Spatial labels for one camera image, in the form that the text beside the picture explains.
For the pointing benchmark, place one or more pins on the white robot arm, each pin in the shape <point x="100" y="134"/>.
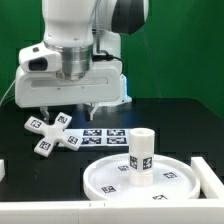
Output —
<point x="79" y="59"/>

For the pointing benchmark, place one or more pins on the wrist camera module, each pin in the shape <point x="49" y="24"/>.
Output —
<point x="38" y="58"/>

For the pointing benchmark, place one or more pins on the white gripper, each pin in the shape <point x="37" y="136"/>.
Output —
<point x="40" y="89"/>

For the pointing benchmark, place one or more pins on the white round table top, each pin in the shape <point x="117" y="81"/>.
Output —
<point x="162" y="178"/>

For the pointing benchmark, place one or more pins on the white cross-shaped table base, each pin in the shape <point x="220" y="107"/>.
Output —
<point x="52" y="134"/>

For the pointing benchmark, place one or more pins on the white marker sheet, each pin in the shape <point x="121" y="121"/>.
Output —
<point x="101" y="137"/>

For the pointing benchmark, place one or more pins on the white L-shaped border fence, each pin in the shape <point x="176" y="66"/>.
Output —
<point x="209" y="210"/>

